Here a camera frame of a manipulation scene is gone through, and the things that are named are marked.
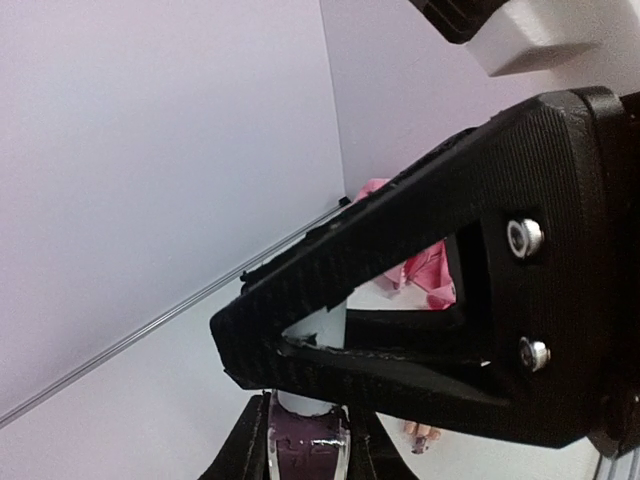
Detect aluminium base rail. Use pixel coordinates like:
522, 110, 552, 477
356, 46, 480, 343
593, 447, 640, 480

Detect mannequin hand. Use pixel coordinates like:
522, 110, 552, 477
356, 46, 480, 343
403, 421, 441, 455

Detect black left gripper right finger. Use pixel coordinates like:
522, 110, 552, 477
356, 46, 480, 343
347, 405, 415, 480

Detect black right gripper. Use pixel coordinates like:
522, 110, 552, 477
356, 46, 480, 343
584, 86, 639, 458

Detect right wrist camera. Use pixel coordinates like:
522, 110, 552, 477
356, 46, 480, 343
407, 0, 640, 79

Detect pink hoodie cloth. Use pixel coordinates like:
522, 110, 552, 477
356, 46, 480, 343
349, 175, 459, 311

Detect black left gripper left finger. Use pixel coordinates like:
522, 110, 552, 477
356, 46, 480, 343
199, 393, 270, 480

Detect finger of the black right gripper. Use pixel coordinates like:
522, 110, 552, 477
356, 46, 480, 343
210, 91, 605, 447

